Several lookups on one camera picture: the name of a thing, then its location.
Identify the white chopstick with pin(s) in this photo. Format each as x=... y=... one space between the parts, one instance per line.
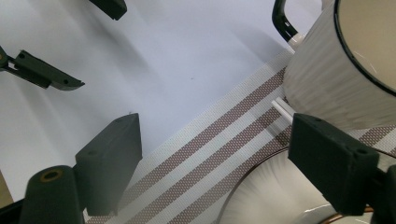
x=286 y=106
x=281 y=111

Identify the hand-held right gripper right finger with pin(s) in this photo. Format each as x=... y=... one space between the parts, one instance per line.
x=333 y=161

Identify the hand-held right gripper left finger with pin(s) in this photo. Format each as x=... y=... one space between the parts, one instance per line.
x=109 y=165

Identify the pale blue table sheet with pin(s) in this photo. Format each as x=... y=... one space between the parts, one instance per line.
x=155 y=62

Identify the white plate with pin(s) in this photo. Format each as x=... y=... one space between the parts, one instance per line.
x=274 y=193

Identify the striped placemat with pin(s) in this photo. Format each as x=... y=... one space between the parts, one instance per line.
x=202 y=161

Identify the white bowl with dark rim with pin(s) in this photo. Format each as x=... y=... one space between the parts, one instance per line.
x=351 y=221

